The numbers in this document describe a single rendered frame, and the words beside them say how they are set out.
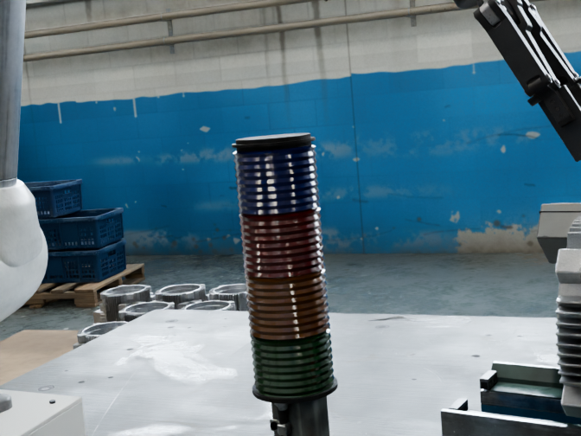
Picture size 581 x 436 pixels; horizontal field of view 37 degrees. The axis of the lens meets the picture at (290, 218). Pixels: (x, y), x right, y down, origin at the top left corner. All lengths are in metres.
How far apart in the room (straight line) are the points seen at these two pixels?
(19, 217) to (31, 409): 0.27
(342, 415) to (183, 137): 6.00
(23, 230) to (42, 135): 6.68
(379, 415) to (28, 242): 0.55
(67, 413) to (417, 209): 5.43
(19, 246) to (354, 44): 5.41
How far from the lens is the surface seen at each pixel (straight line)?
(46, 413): 1.16
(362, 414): 1.23
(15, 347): 3.62
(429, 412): 1.23
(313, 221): 0.61
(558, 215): 1.10
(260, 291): 0.61
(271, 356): 0.62
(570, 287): 0.80
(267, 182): 0.59
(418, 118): 6.39
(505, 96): 6.26
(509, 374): 0.99
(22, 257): 1.27
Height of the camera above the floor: 1.25
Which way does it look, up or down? 8 degrees down
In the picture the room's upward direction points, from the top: 5 degrees counter-clockwise
